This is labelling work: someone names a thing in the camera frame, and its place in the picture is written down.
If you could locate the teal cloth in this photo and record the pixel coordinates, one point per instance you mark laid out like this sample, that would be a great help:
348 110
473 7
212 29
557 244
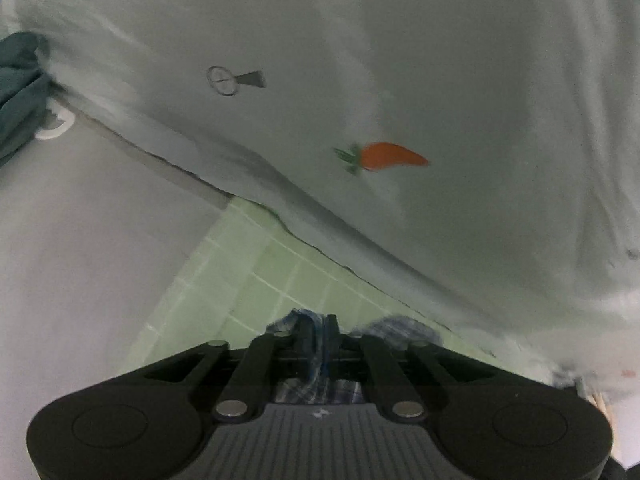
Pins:
20 85

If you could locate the white plastic hook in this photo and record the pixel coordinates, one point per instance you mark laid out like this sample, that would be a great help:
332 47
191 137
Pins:
55 127

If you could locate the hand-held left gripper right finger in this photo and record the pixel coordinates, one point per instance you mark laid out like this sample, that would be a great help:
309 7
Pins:
332 347

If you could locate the blue plaid shirt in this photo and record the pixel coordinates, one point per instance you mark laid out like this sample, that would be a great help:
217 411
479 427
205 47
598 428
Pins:
400 327

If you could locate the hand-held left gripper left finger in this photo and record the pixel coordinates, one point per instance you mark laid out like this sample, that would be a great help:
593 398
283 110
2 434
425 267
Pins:
307 345

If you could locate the green grid mat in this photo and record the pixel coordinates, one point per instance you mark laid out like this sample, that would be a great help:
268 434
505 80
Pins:
240 285

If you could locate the grey carrot-print cloth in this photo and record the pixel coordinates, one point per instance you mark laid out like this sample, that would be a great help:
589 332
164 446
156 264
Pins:
450 85

